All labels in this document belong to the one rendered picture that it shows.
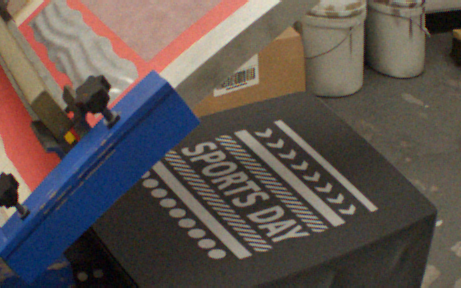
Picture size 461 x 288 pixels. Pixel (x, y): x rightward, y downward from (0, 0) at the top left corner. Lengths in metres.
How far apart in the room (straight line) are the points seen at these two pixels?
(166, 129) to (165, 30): 0.18
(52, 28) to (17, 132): 0.19
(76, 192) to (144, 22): 0.29
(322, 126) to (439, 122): 2.06
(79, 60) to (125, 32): 0.07
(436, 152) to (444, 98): 0.41
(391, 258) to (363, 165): 0.21
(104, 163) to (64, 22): 0.38
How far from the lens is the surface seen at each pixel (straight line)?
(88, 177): 1.31
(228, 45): 1.33
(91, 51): 1.53
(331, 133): 1.96
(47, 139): 1.35
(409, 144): 3.86
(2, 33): 1.56
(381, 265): 1.74
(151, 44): 1.47
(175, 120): 1.33
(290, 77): 3.87
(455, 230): 3.43
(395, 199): 1.80
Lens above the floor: 1.91
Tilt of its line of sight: 30 degrees down
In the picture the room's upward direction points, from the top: 1 degrees counter-clockwise
